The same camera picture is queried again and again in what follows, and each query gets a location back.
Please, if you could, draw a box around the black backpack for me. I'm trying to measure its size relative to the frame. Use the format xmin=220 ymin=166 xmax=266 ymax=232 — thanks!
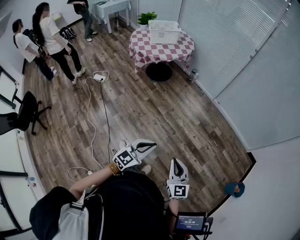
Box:
xmin=60 ymin=26 xmax=77 ymax=42

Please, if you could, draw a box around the green potted plant white pot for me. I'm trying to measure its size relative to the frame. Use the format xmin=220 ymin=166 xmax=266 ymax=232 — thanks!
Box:
xmin=137 ymin=11 xmax=158 ymax=30

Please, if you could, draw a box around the white side table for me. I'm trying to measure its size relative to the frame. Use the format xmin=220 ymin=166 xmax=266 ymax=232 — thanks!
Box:
xmin=89 ymin=0 xmax=132 ymax=34

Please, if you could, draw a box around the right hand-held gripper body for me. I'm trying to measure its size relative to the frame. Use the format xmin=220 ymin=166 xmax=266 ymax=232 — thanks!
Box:
xmin=165 ymin=178 xmax=190 ymax=200

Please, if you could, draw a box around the person's left forearm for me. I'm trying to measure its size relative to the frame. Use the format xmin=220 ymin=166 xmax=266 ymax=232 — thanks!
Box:
xmin=69 ymin=166 xmax=113 ymax=200

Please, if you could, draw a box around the small monitor blue screen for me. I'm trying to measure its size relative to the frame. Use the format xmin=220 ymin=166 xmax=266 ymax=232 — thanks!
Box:
xmin=174 ymin=211 xmax=214 ymax=236

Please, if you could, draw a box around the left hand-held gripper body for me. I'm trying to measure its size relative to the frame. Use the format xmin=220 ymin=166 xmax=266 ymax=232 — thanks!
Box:
xmin=112 ymin=140 xmax=144 ymax=175

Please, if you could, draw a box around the wooden bead bracelet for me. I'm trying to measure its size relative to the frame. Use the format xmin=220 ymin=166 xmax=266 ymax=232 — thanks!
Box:
xmin=107 ymin=163 xmax=123 ymax=176

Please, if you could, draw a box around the round table black base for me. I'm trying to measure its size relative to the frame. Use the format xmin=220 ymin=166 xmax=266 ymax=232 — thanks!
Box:
xmin=145 ymin=61 xmax=173 ymax=82

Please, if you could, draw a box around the black office chair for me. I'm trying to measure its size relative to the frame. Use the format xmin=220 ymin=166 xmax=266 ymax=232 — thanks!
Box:
xmin=0 ymin=89 xmax=52 ymax=136
xmin=22 ymin=28 xmax=36 ymax=40

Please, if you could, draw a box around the white power cable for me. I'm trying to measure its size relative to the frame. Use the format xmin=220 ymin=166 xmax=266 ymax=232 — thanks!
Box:
xmin=67 ymin=70 xmax=110 ymax=184

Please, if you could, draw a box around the blue and orange cap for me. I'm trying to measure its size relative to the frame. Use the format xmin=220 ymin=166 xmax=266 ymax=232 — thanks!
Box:
xmin=225 ymin=182 xmax=246 ymax=199

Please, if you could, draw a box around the grey shoulder strap harness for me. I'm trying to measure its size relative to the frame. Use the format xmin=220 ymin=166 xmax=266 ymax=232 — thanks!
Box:
xmin=52 ymin=187 xmax=105 ymax=240

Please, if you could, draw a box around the white plastic basket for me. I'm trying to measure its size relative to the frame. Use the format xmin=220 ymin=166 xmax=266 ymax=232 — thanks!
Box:
xmin=148 ymin=20 xmax=182 ymax=45

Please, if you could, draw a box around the round table, checkered cloth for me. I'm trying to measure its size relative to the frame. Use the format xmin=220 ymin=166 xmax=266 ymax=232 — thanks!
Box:
xmin=128 ymin=26 xmax=195 ymax=75

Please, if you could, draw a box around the person's black shirt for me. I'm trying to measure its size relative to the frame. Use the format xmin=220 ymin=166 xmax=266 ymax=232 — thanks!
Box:
xmin=29 ymin=171 xmax=174 ymax=240

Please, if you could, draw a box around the black floor cable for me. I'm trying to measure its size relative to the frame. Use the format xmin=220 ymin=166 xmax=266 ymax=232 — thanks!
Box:
xmin=100 ymin=79 xmax=118 ymax=165

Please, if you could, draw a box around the clear water bottle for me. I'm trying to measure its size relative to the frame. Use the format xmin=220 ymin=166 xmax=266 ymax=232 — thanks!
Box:
xmin=188 ymin=68 xmax=199 ymax=83

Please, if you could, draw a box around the person's right forearm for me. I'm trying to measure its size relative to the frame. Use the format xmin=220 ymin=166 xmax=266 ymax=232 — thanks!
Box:
xmin=167 ymin=198 xmax=180 ymax=218

